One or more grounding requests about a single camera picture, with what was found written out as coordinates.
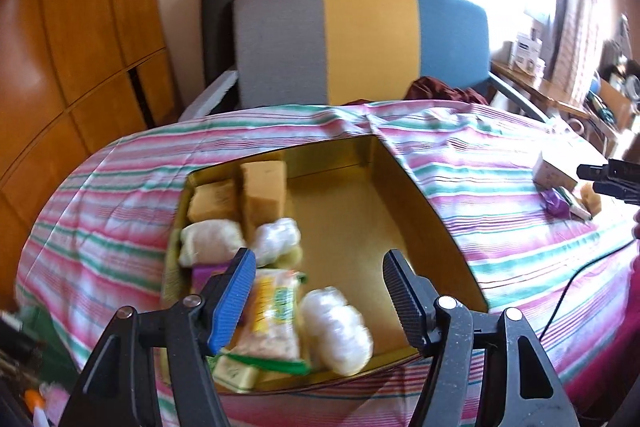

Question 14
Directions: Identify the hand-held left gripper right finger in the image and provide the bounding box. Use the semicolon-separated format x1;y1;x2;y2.
381;248;583;427

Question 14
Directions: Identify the black rolled mat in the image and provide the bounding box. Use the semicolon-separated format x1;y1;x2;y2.
201;0;236;88

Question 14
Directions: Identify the pink striped curtain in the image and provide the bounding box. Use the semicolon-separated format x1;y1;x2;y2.
550;0;618;102

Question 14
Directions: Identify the cardboard box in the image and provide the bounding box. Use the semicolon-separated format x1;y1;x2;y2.
597;79;636;132

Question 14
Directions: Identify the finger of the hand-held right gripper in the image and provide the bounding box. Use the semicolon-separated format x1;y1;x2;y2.
594;179;640;206
576;159;640;182

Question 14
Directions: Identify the large yellow sponge block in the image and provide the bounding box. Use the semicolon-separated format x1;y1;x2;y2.
240;160;291;233

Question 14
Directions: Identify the grey yellow blue chair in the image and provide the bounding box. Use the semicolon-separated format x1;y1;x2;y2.
177;0;561;125

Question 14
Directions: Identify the clear bag of cotton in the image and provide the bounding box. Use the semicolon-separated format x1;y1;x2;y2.
179;219;236;268
300;288;373;377
250;217;303;265

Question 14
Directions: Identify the striped tablecloth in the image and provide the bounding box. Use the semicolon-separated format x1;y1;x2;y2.
14;101;640;427

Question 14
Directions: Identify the white blue carton box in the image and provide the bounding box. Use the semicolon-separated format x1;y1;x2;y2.
510;34;543;72

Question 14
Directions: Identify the yellow label rice cracker packet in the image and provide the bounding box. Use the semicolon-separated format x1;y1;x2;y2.
227;269;313;375

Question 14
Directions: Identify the wooden desk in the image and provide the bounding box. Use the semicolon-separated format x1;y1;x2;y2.
490;59;621;158

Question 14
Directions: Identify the purple snack packet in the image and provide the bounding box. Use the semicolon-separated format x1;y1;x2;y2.
542;188;571;215
191;263;231;295

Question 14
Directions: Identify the dark red cloth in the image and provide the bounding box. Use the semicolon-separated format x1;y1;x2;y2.
404;76;491;105

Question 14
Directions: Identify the green bag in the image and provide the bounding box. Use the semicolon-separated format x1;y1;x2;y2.
17;304;81;388

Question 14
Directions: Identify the black cable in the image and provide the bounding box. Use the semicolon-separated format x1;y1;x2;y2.
542;239;640;333

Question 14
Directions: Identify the gold tin box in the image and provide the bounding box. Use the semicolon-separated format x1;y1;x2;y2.
161;134;490;395

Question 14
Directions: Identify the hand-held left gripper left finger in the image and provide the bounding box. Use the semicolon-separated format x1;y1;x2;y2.
59;248;257;427

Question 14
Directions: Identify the green rice cracker packet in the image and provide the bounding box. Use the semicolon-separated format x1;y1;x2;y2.
560;187;593;222

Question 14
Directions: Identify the small yellow sponge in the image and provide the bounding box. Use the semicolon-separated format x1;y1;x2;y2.
580;184;603;212

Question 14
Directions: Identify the wooden wardrobe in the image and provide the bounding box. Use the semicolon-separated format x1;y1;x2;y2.
0;0;183;238

